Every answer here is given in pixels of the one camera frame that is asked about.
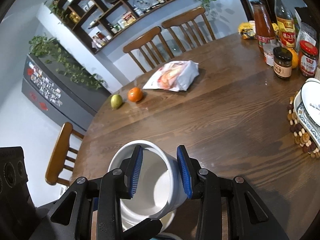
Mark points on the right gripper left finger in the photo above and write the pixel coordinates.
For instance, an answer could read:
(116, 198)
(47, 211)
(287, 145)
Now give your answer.
(72, 214)

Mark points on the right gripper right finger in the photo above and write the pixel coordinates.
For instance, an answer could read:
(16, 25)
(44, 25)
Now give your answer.
(248, 216)

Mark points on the small white ramekin bowl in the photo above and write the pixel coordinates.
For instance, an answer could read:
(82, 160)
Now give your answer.
(159, 189)

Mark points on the small blue patterned square plate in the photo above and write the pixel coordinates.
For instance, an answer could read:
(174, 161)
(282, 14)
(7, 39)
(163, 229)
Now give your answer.
(305, 120)

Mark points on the medium white bowl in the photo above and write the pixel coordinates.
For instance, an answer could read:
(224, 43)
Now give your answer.
(165, 220)

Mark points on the wooden chair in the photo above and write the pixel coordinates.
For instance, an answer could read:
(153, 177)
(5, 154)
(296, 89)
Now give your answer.
(192, 33)
(148, 49)
(59, 156)

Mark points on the wooden bead trivet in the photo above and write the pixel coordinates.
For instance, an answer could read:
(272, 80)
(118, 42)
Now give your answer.
(301, 136)

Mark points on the grey refrigerator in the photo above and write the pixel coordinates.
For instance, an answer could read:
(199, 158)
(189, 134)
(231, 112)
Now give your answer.
(56, 96)

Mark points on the green pear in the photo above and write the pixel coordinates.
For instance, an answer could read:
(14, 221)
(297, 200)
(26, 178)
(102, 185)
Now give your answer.
(116, 101)

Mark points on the orange fruit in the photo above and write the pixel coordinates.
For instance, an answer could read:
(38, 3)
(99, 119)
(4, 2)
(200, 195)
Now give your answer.
(135, 95)

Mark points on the white dish on trivet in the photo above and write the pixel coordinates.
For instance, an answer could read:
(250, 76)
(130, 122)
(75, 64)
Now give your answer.
(310, 98)

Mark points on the white bread bag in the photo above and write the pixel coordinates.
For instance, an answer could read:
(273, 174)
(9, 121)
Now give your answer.
(174, 76)

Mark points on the dark lid sauce jar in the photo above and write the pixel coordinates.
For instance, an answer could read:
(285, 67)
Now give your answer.
(282, 62)

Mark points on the small white label jar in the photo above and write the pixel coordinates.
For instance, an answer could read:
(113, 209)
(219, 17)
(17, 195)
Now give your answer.
(268, 53)

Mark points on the hanging green vine plant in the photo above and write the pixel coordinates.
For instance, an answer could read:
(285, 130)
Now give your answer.
(44, 46)

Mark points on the wooden chair back left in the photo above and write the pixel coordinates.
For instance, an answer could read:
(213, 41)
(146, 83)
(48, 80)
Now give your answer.
(148, 49)

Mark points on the red lid jar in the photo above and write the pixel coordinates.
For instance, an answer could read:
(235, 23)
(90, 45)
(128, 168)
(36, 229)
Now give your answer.
(308, 56)

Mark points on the red sauce bottle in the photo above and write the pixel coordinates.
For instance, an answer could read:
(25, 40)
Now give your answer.
(263, 27)

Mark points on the yellow snack packet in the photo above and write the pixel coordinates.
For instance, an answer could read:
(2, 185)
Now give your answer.
(247, 30)

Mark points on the vinegar bottle yellow cap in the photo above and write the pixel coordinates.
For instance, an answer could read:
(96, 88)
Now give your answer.
(286, 25)

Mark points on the wooden chair back right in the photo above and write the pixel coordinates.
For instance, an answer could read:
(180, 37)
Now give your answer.
(192, 33)

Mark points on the dark wooden wall shelf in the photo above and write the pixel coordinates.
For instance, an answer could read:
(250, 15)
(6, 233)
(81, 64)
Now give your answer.
(95, 23)

